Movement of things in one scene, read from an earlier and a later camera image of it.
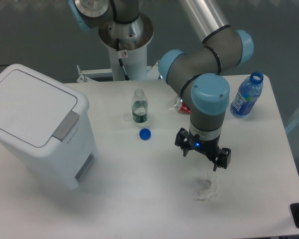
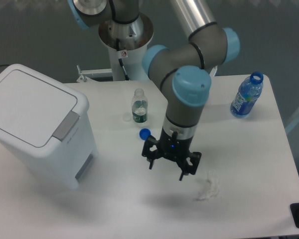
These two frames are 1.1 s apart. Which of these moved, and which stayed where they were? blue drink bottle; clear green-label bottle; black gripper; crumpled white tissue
Moved: black gripper
Stayed: clear green-label bottle; blue drink bottle; crumpled white tissue
